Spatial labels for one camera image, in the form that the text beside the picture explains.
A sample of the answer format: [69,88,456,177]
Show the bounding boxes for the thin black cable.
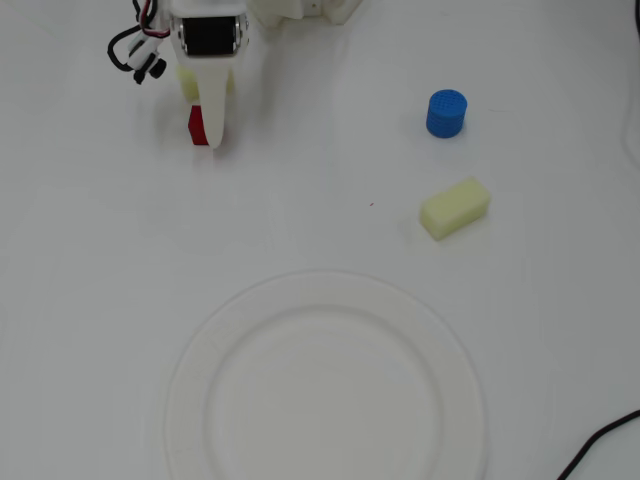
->
[555,408,640,480]

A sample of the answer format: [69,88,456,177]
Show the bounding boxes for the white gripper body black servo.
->
[168,0,250,61]

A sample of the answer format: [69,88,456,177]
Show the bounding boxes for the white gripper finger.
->
[192,59,236,150]

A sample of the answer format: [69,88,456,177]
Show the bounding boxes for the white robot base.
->
[248,0,365,26]

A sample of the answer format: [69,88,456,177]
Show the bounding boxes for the pale yellow foam block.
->
[175,63,237,104]
[418,175,492,242]

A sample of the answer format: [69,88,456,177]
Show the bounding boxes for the blue ribbed cylinder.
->
[425,88,470,139]

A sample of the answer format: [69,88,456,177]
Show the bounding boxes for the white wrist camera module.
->
[127,30,168,85]

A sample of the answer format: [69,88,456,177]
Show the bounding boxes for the red and white wires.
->
[132,0,171,39]

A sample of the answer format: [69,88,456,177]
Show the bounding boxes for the red cube block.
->
[187,103,211,147]

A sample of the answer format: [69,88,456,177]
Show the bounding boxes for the white round plate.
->
[163,268,487,480]

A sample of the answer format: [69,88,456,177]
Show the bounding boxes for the black camera cable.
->
[106,27,146,72]

